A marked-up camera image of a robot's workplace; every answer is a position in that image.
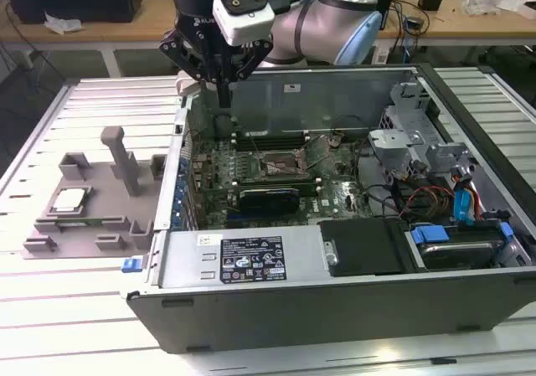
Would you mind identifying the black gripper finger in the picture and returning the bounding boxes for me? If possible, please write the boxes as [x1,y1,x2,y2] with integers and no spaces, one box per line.
[224,39,274,109]
[158,28,225,109]

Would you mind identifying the silver CPU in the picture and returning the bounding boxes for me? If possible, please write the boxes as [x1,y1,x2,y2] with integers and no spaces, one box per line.
[49,188,91,216]

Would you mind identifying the CPU socket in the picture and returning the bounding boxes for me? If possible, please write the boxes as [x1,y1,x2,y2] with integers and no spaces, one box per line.
[259,147,307,177]

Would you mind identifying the light grey case latch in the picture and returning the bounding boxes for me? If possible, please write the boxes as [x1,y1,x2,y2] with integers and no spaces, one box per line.
[174,69,206,97]

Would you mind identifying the wooden desk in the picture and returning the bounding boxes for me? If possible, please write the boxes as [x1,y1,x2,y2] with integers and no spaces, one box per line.
[0,0,536,80]

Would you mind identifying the black RAM slot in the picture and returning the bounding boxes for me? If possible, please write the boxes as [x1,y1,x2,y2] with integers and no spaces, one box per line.
[232,140,309,147]
[232,144,310,151]
[233,130,307,138]
[232,136,308,142]
[232,176,324,184]

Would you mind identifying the white crumpled wrap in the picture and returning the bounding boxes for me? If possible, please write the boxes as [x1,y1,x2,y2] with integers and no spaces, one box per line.
[44,11,83,34]

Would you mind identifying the green motherboard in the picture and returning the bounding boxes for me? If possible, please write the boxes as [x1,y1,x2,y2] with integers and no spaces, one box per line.
[186,131,378,230]

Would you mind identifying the green RAM stick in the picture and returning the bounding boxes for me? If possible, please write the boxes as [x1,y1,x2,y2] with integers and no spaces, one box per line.
[56,220,106,229]
[239,181,318,197]

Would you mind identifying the black graphics card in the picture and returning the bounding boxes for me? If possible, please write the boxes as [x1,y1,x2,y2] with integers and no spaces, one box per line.
[238,187,302,216]

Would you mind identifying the silver drive cage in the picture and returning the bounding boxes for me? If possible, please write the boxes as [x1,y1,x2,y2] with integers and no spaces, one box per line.
[368,80,478,184]

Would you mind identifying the grey parts rack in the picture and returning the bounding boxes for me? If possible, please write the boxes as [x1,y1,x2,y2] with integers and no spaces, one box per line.
[23,126,168,260]

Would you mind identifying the silver power supply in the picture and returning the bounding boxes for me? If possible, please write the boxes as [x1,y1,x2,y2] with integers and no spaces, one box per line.
[157,224,327,290]

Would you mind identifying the clear plastic bag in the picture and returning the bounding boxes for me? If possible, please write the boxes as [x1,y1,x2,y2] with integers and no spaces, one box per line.
[462,0,503,17]

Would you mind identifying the white flat box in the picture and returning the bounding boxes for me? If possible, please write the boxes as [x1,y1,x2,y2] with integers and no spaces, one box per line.
[497,0,536,21]

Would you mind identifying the dark grey PC case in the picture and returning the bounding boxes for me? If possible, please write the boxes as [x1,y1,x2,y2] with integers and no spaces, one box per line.
[125,61,536,354]

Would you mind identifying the hard disk in blue carrier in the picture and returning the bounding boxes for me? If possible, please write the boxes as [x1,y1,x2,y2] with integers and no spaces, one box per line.
[408,220,515,273]

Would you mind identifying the white camera box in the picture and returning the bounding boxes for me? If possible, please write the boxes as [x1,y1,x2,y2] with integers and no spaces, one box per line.
[211,0,276,47]

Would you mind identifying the red yellow power wires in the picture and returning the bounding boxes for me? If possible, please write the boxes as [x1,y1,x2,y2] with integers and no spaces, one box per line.
[399,185,456,220]

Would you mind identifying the blue data wire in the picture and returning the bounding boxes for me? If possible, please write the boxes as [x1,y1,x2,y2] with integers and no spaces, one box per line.
[451,164,477,227]

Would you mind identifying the red data wire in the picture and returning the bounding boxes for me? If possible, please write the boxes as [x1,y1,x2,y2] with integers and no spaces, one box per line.
[468,185,483,214]

